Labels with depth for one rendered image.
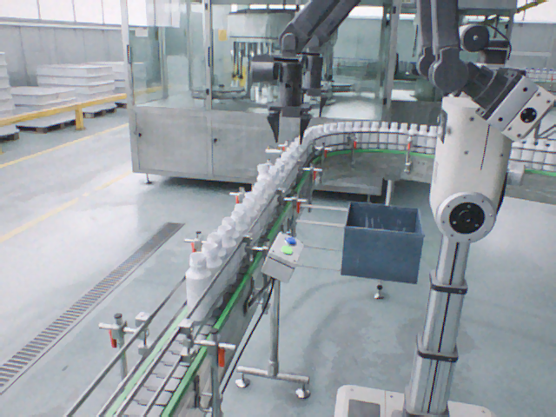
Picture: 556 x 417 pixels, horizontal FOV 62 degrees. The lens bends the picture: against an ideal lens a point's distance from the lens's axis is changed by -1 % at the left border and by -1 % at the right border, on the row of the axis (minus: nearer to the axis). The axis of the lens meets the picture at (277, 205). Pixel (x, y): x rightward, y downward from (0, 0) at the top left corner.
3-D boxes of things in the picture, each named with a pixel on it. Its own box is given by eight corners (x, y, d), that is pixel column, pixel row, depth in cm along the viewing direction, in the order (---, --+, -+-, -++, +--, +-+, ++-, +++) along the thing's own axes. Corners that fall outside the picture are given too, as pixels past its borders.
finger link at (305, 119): (307, 148, 117) (308, 110, 114) (279, 145, 119) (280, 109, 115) (310, 142, 124) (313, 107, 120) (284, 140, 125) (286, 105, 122)
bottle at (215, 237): (227, 285, 128) (226, 230, 122) (228, 297, 122) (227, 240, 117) (204, 287, 127) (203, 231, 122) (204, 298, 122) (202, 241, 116)
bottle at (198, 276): (184, 321, 111) (181, 260, 106) (191, 307, 117) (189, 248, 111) (208, 323, 111) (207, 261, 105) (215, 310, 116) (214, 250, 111)
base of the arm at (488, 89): (513, 73, 109) (479, 115, 114) (485, 54, 109) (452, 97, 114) (524, 76, 101) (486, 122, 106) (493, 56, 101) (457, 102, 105)
